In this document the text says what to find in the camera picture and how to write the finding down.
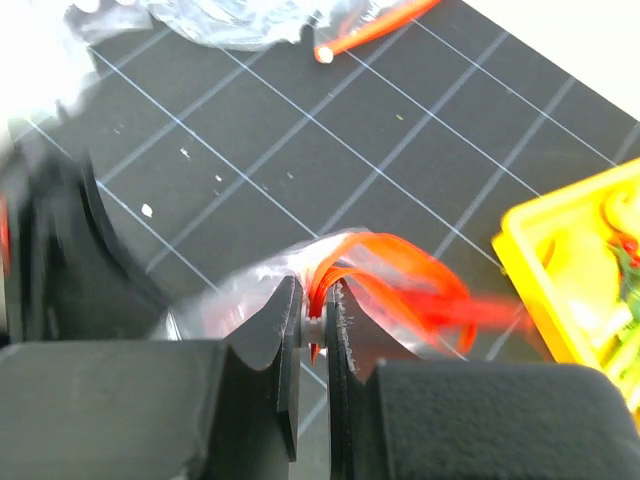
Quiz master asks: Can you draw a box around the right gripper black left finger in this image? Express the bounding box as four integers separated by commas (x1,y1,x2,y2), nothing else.
1,277,302,479

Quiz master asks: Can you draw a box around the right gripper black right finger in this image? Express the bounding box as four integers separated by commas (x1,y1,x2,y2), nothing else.
326,284,639,479

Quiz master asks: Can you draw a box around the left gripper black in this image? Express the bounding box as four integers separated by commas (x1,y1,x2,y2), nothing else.
1,144,165,343

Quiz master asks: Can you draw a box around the clear bag orange zipper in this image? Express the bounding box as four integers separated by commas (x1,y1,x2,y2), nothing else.
157,229,533,357
312,0,439,64

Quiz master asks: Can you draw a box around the clear bag blue zipper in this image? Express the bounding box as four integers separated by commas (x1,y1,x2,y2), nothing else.
63,0,320,51

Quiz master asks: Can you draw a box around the toy green onion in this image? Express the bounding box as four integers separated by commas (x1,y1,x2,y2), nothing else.
592,233,639,381

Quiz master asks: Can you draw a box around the yellow plastic tray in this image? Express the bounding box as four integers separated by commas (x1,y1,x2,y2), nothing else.
492,160,639,413

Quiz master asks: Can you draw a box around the black grid mat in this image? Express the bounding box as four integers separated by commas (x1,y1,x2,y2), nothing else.
34,1,639,479

